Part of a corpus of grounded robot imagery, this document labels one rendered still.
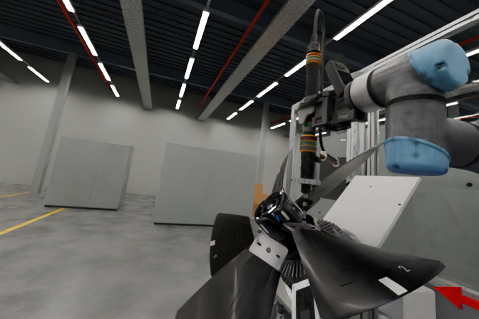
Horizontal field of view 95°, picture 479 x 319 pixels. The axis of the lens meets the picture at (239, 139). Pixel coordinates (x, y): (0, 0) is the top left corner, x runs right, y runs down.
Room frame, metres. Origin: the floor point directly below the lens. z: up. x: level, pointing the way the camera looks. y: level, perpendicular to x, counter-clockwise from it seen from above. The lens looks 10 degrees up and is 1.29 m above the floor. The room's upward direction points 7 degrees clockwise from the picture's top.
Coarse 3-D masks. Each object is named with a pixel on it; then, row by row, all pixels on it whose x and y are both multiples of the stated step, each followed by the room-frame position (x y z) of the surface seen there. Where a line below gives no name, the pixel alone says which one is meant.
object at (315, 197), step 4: (312, 192) 0.63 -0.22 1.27; (316, 192) 0.64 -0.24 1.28; (308, 196) 0.63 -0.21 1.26; (312, 196) 0.64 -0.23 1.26; (316, 196) 0.66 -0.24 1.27; (300, 200) 0.62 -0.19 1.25; (308, 200) 0.65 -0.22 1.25; (312, 200) 0.66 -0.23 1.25; (316, 200) 0.68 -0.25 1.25; (300, 204) 0.64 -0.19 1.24; (308, 204) 0.67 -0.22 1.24; (312, 204) 0.65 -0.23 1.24; (300, 208) 0.65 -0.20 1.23; (308, 208) 0.68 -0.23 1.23; (284, 228) 0.58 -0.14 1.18; (312, 228) 0.58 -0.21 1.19; (260, 232) 0.65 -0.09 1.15; (260, 244) 0.62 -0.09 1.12
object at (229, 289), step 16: (240, 256) 0.61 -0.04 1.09; (256, 256) 0.61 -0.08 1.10; (224, 272) 0.60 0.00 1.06; (240, 272) 0.59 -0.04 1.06; (256, 272) 0.58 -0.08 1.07; (272, 272) 0.58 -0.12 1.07; (208, 288) 0.59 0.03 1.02; (224, 288) 0.57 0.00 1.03; (240, 288) 0.56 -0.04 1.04; (256, 288) 0.56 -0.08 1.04; (272, 288) 0.56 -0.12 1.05; (192, 304) 0.58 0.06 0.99; (208, 304) 0.56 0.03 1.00; (224, 304) 0.55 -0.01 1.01; (240, 304) 0.55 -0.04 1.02; (256, 304) 0.54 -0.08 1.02; (272, 304) 0.54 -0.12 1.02
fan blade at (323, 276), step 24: (312, 240) 0.48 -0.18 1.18; (336, 240) 0.49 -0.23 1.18; (312, 264) 0.41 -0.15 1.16; (336, 264) 0.40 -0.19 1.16; (360, 264) 0.39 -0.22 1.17; (384, 264) 0.39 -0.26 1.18; (408, 264) 0.38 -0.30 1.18; (432, 264) 0.38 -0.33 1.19; (312, 288) 0.37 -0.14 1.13; (336, 288) 0.36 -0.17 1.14; (360, 288) 0.35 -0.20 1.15; (384, 288) 0.34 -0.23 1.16; (408, 288) 0.33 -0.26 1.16; (336, 312) 0.33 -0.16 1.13; (360, 312) 0.32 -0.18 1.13
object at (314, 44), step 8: (312, 40) 0.57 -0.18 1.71; (312, 48) 0.56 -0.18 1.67; (304, 152) 0.57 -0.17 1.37; (312, 152) 0.56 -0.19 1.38; (304, 160) 0.57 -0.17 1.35; (312, 160) 0.56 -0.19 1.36; (304, 168) 0.56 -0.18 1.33; (312, 168) 0.56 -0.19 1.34; (304, 176) 0.57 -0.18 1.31; (312, 176) 0.57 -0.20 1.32; (304, 184) 0.57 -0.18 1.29; (304, 192) 0.57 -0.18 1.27
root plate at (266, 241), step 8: (256, 240) 0.64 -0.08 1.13; (264, 240) 0.64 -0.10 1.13; (272, 240) 0.64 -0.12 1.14; (256, 248) 0.63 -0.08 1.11; (264, 248) 0.63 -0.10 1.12; (272, 248) 0.62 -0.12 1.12; (280, 248) 0.62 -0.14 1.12; (264, 256) 0.61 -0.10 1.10; (272, 256) 0.61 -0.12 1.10; (280, 256) 0.61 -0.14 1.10; (272, 264) 0.60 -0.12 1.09; (280, 264) 0.60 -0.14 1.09
